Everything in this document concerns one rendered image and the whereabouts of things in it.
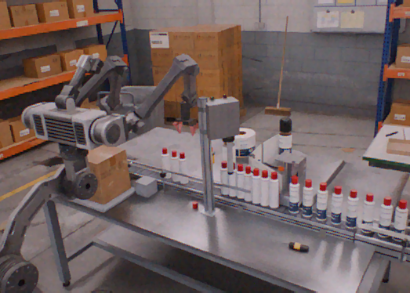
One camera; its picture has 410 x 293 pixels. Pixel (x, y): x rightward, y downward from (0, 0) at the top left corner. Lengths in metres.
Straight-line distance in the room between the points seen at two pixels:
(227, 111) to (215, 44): 3.58
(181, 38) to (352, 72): 2.55
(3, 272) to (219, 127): 1.18
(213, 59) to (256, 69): 1.53
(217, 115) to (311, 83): 4.74
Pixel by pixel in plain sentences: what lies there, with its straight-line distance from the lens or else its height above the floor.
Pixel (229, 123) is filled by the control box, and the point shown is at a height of 1.36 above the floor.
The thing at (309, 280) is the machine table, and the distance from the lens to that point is 1.94.
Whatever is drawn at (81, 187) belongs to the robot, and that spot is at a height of 1.15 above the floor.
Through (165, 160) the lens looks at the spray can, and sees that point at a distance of 2.63.
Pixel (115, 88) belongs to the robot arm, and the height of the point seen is 1.48.
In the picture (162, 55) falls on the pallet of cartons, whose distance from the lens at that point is 6.10.
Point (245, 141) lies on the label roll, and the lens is 2.89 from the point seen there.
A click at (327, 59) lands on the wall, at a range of 6.62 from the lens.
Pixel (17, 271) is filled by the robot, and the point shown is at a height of 0.95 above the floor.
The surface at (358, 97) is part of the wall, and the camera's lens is 6.62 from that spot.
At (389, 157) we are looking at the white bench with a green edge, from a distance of 3.24.
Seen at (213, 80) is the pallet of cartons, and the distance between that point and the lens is 5.78.
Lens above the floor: 2.07
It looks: 22 degrees down
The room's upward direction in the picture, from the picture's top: 3 degrees counter-clockwise
